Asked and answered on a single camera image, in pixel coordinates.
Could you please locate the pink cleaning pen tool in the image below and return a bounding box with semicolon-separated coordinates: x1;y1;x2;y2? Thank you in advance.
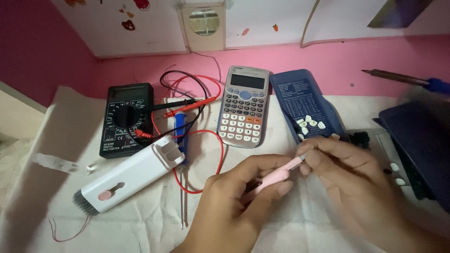
240;155;313;206

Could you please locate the blue calculator slide cover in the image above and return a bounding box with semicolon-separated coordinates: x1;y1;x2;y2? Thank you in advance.
269;69;349;145

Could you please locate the pile of white calculator keys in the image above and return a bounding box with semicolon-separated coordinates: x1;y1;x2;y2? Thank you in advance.
295;115;341;142

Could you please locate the red probe lead wire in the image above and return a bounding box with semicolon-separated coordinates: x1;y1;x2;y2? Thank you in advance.
134;74;225;194

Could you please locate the clear plastic cap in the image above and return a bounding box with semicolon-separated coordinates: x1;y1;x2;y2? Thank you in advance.
32;153;79;174

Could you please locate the black multimeter probe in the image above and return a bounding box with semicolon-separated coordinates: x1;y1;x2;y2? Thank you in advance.
141;99;197;112

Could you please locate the thin black wall wire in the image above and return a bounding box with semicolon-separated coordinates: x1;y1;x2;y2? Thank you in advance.
186;46;222;82

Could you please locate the beige wall plate with mesh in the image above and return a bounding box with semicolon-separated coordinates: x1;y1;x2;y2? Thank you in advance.
180;3;226;52

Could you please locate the black probe lead wire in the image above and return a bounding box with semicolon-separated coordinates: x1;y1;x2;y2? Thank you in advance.
127;70;209;148

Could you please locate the soldering iron with blue handle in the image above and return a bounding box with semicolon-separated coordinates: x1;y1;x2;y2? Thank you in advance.
361;69;450;95

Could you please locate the silver calculator front panel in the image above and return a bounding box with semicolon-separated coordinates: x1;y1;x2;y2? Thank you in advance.
346;128;412;187

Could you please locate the dark blue calculator back shell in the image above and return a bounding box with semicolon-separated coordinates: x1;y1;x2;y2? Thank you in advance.
373;101;450;213

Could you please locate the thin red loose wire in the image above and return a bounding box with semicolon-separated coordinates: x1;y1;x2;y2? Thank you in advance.
49;215;93;243

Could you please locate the person's left hand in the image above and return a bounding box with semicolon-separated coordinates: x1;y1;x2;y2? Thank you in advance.
172;154;302;253

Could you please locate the person's right hand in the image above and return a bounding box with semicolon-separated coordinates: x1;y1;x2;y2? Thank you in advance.
296;136;431;248

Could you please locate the silver scientific calculator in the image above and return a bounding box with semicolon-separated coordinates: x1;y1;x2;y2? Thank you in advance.
216;66;270;148

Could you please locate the blue handled screwdriver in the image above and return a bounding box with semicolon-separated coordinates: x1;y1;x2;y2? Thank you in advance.
173;112;190;231

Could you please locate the black digital multimeter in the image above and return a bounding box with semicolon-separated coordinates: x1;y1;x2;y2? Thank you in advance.
99;83;155;159

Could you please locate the pile of black calculator keys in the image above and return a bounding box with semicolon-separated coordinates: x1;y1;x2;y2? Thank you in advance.
348;131;371;150

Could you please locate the white cloth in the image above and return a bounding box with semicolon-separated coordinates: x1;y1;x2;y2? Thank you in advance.
0;86;450;253

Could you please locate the red multimeter probe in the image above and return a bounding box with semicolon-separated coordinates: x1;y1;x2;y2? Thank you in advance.
163;97;217;118

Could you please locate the white wall poster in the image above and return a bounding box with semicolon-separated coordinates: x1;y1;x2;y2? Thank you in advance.
300;0;450;48

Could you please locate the white cleaning kit with brush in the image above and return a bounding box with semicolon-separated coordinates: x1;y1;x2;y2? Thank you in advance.
72;134;186;216

